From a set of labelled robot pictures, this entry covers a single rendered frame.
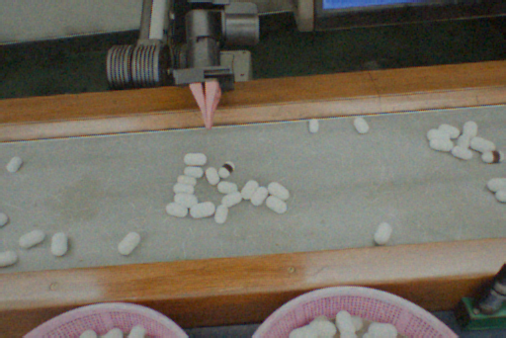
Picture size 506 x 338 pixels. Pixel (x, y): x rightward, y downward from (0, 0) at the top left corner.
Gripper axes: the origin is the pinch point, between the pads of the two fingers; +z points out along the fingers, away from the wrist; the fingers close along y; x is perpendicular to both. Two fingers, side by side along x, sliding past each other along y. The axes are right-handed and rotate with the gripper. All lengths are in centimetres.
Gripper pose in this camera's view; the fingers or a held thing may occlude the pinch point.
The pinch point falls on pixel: (208, 125)
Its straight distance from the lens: 69.3
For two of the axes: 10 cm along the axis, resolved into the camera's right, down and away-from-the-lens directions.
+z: 0.7, 9.9, -0.8
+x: 0.2, 0.8, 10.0
